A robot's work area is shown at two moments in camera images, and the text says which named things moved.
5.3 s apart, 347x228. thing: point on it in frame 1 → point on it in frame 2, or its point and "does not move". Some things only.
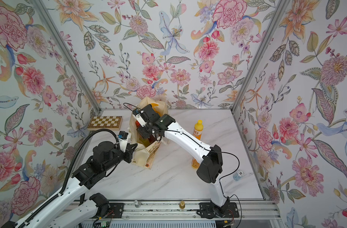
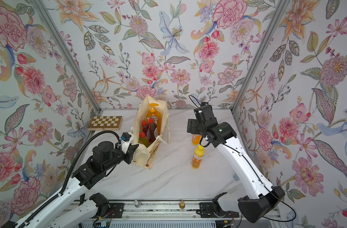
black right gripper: [142, 131] → [193, 126]
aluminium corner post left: [67, 55] does not move
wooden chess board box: [113, 123] does not move
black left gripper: [130, 149] does not move
